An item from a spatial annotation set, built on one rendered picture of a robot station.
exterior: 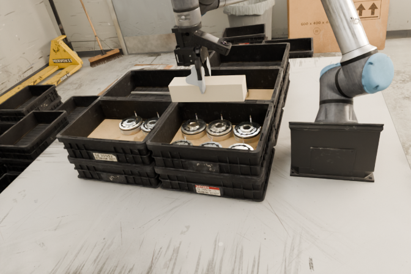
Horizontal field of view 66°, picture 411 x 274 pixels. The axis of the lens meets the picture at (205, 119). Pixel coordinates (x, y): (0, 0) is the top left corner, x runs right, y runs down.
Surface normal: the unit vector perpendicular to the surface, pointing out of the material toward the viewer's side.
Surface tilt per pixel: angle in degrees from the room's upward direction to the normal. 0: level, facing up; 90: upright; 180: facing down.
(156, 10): 90
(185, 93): 90
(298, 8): 78
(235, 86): 90
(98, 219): 0
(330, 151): 90
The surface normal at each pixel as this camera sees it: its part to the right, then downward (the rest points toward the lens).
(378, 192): -0.16, -0.83
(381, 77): 0.37, 0.01
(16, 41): 0.95, 0.01
